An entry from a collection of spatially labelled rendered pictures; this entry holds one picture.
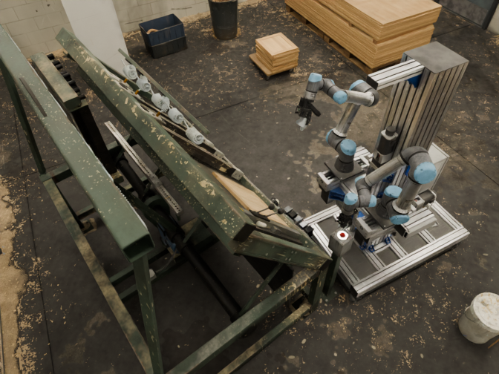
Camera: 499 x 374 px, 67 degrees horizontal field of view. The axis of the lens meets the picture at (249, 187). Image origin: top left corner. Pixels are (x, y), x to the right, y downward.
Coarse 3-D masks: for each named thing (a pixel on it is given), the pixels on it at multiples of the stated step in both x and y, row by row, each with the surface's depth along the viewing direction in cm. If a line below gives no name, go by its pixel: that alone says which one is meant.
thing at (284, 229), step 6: (246, 210) 208; (252, 216) 209; (264, 222) 222; (270, 222) 229; (276, 222) 243; (282, 228) 243; (288, 228) 256; (288, 234) 255; (294, 234) 262; (300, 234) 268
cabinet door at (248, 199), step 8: (216, 176) 250; (224, 184) 245; (232, 184) 264; (232, 192) 240; (240, 192) 257; (248, 192) 281; (240, 200) 236; (248, 200) 253; (256, 200) 276; (248, 208) 232; (256, 208) 250; (264, 208) 273; (272, 216) 266
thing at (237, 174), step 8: (168, 104) 220; (152, 112) 222; (160, 120) 219; (168, 128) 236; (176, 136) 237; (184, 144) 246; (192, 144) 251; (192, 152) 255; (200, 152) 260; (208, 152) 271; (208, 160) 270; (216, 160) 276; (232, 168) 294; (232, 176) 300; (240, 176) 306
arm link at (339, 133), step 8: (360, 80) 263; (352, 88) 264; (360, 88) 259; (368, 88) 256; (352, 104) 268; (360, 104) 265; (344, 112) 275; (352, 112) 270; (344, 120) 276; (352, 120) 276; (336, 128) 283; (344, 128) 279; (328, 136) 288; (336, 136) 282; (344, 136) 282; (336, 144) 283
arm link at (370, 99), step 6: (330, 90) 232; (336, 90) 230; (342, 90) 232; (372, 90) 255; (330, 96) 233; (336, 96) 229; (342, 96) 228; (348, 96) 234; (354, 96) 238; (360, 96) 241; (366, 96) 245; (372, 96) 248; (378, 96) 253; (342, 102) 232; (354, 102) 242; (360, 102) 245; (366, 102) 248; (372, 102) 249
